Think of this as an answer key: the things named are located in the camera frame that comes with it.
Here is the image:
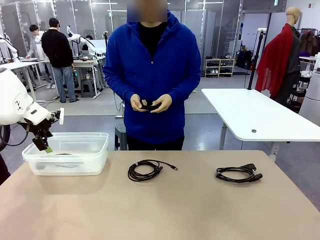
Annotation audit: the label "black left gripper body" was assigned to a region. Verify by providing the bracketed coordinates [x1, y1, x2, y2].
[24, 116, 56, 140]

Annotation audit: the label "black USB cable white tie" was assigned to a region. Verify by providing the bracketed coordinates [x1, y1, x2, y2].
[127, 159, 179, 182]

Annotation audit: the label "black power cable angled plug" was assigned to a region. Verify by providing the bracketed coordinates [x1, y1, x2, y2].
[215, 162, 264, 184]

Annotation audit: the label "person's left forearm blue sleeve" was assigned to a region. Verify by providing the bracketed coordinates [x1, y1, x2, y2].
[167, 72, 202, 101]

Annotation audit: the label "person's right forearm blue sleeve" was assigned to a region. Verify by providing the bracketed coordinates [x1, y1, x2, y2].
[103, 72, 137, 101]

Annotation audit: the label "person's right hand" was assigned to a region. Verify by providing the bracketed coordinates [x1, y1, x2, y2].
[129, 93, 149, 113]

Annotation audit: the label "person's left hand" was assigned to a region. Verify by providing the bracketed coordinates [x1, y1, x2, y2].
[149, 93, 173, 114]

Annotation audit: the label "clear plastic storage bin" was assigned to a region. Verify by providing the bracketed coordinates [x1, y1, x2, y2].
[21, 132, 110, 176]

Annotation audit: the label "dark bulky object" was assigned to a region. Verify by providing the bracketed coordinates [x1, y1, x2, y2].
[0, 152, 11, 186]

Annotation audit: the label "grey plastic stool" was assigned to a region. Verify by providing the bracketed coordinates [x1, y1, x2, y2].
[80, 79, 97, 99]
[114, 123, 128, 151]

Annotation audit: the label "long white desk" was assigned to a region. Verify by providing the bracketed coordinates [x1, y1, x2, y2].
[0, 57, 47, 103]

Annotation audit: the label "white desk with equipment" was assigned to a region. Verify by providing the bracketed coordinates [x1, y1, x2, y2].
[72, 55, 106, 100]

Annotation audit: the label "person in light grey hoodie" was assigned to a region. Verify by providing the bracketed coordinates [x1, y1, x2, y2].
[26, 24, 57, 90]

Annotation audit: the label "man in black jacket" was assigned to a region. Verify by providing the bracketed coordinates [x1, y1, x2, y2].
[41, 17, 80, 104]

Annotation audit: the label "person in blue hoodie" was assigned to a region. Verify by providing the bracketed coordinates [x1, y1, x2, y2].
[102, 9, 202, 151]

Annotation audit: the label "wooden shoe rack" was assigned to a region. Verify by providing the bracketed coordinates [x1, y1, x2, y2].
[204, 57, 236, 78]

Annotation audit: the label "large white table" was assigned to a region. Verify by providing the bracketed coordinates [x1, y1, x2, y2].
[201, 87, 320, 157]

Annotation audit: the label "black bags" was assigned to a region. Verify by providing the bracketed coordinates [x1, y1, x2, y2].
[236, 49, 255, 70]

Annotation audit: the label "black tripod pole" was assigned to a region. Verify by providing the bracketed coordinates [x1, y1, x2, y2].
[246, 27, 268, 91]

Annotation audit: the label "red shawl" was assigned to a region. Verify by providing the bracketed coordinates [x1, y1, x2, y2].
[254, 23, 294, 98]

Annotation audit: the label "clothes rack with garments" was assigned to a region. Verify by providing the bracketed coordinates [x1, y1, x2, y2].
[298, 27, 320, 57]

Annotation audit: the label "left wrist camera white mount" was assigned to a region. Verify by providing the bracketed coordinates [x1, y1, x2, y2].
[49, 107, 65, 125]

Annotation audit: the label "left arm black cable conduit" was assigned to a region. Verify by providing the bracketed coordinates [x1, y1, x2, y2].
[0, 123, 30, 152]

